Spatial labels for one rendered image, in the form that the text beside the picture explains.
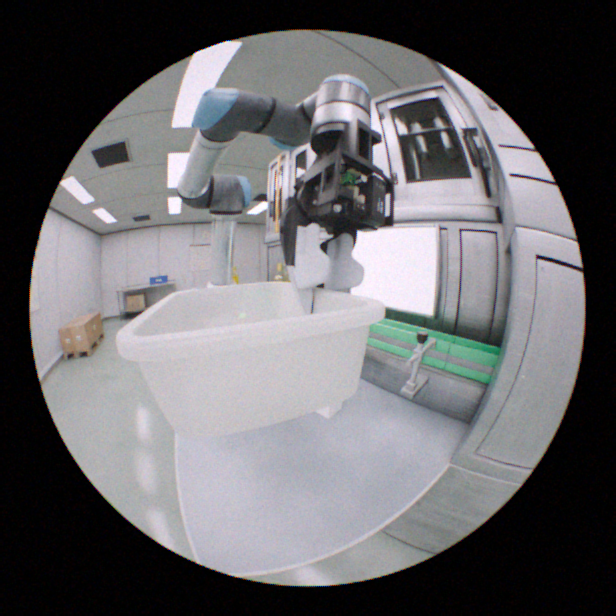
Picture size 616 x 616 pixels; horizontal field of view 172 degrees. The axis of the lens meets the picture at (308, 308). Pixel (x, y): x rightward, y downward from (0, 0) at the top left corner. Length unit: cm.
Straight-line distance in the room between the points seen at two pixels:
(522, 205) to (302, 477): 63
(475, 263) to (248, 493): 87
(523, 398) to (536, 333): 12
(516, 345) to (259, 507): 52
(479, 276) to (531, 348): 42
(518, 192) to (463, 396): 50
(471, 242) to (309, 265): 65
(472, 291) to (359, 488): 66
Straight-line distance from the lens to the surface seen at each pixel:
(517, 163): 43
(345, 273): 20
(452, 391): 61
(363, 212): 18
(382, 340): 68
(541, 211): 40
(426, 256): 75
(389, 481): 47
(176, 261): 677
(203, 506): 45
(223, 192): 64
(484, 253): 75
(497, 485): 60
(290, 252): 20
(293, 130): 35
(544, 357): 41
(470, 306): 75
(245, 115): 31
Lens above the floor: 115
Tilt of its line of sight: 12 degrees down
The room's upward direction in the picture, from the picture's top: straight up
